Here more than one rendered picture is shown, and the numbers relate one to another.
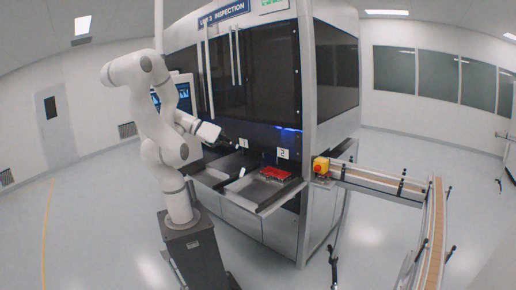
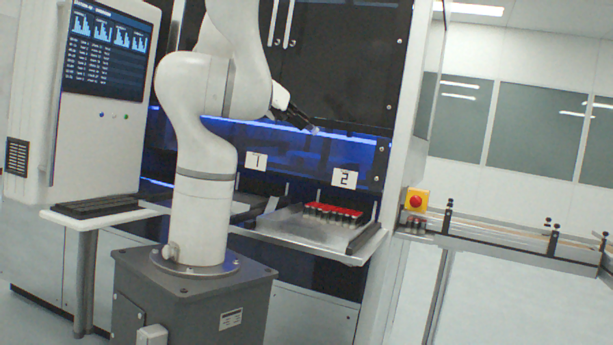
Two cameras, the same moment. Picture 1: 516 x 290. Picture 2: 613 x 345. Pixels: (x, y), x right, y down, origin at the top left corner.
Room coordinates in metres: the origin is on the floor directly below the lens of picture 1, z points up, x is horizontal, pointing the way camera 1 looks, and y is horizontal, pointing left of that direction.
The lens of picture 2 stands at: (-0.04, 0.56, 1.17)
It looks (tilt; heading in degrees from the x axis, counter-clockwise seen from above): 6 degrees down; 336
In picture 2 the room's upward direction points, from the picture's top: 9 degrees clockwise
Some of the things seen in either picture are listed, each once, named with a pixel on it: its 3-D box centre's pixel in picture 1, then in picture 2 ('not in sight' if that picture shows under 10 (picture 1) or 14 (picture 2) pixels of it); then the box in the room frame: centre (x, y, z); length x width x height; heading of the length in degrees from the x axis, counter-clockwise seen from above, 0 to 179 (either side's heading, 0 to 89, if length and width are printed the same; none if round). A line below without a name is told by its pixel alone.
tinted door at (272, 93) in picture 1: (269, 71); (345, 35); (1.26, -0.10, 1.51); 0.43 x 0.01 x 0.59; 46
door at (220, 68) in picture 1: (221, 74); (231, 27); (1.57, 0.23, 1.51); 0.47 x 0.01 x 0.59; 46
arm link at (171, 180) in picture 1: (161, 163); (197, 113); (0.81, 0.43, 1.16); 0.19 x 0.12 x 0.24; 78
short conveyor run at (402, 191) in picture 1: (373, 178); (496, 231); (0.95, -0.65, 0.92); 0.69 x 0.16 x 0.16; 46
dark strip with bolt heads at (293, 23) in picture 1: (297, 90); (395, 72); (1.12, -0.23, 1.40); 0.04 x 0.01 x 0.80; 46
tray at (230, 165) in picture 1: (235, 163); (239, 196); (1.37, 0.16, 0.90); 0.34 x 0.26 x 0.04; 136
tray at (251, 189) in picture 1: (261, 184); (320, 223); (1.05, -0.01, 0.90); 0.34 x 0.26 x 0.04; 136
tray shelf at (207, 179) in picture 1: (246, 177); (273, 217); (1.20, 0.09, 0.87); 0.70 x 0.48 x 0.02; 46
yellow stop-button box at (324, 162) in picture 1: (321, 164); (416, 199); (1.04, -0.35, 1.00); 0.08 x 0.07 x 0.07; 136
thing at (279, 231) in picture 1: (249, 171); (202, 248); (2.13, 0.11, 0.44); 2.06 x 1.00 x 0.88; 46
